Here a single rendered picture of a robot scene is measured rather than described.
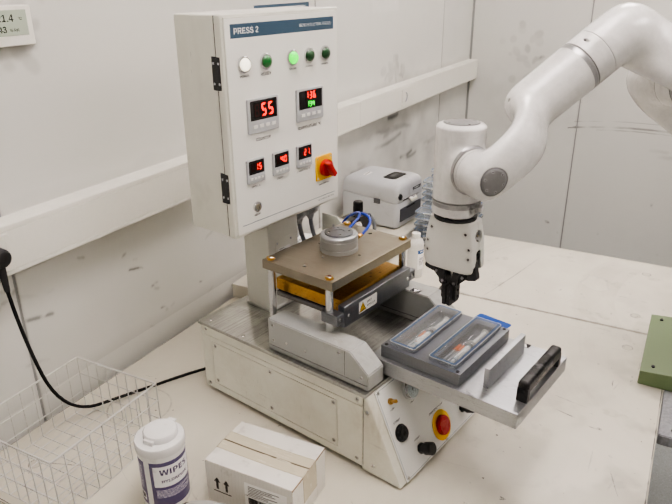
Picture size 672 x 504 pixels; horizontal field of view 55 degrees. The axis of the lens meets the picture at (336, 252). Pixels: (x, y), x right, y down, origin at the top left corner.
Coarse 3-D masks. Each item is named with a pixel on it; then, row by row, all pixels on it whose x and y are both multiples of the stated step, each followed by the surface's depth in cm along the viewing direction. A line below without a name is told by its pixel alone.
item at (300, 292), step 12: (384, 264) 139; (360, 276) 133; (372, 276) 133; (384, 276) 134; (288, 288) 132; (300, 288) 130; (312, 288) 128; (348, 288) 128; (360, 288) 128; (300, 300) 131; (312, 300) 129; (324, 300) 127; (336, 300) 124
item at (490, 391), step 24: (384, 360) 121; (504, 360) 115; (528, 360) 120; (408, 384) 118; (432, 384) 115; (480, 384) 113; (504, 384) 113; (552, 384) 118; (480, 408) 110; (504, 408) 107; (528, 408) 109
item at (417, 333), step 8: (432, 312) 130; (440, 312) 130; (448, 312) 130; (456, 312) 130; (424, 320) 127; (432, 320) 127; (440, 320) 127; (448, 320) 127; (408, 328) 125; (416, 328) 125; (424, 328) 125; (432, 328) 125; (440, 328) 125; (400, 336) 122; (408, 336) 122; (416, 336) 122; (424, 336) 122; (400, 344) 119; (408, 344) 119; (416, 344) 119
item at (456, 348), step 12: (468, 324) 126; (480, 324) 126; (492, 324) 126; (456, 336) 122; (468, 336) 122; (480, 336) 122; (444, 348) 118; (456, 348) 118; (468, 348) 118; (444, 360) 114; (456, 360) 114
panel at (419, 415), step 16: (384, 384) 121; (400, 384) 125; (384, 400) 121; (400, 400) 124; (416, 400) 127; (432, 400) 131; (384, 416) 120; (400, 416) 123; (416, 416) 126; (432, 416) 130; (448, 416) 133; (464, 416) 137; (416, 432) 125; (432, 432) 129; (448, 432) 132; (400, 448) 121; (416, 448) 125; (400, 464) 121; (416, 464) 124
